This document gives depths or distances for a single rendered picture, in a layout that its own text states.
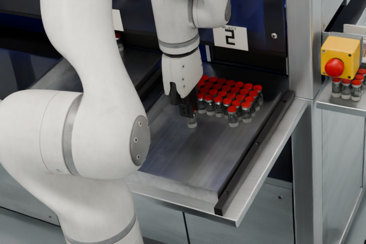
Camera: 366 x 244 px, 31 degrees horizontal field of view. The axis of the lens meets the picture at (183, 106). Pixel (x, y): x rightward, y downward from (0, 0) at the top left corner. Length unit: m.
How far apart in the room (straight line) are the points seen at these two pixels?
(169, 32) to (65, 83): 0.49
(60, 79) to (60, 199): 0.78
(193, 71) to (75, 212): 0.50
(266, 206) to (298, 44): 0.55
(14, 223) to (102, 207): 1.70
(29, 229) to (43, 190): 1.65
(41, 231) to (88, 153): 1.73
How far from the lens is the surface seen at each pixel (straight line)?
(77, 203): 0.99
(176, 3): 1.26
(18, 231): 2.64
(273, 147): 1.40
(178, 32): 1.29
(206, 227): 2.00
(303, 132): 1.59
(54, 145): 0.90
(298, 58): 1.46
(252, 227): 1.91
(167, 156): 1.40
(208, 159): 1.38
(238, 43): 1.50
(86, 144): 0.88
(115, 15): 1.65
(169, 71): 1.34
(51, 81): 1.73
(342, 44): 1.43
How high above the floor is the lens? 1.79
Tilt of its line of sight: 36 degrees down
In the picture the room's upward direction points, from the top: 9 degrees counter-clockwise
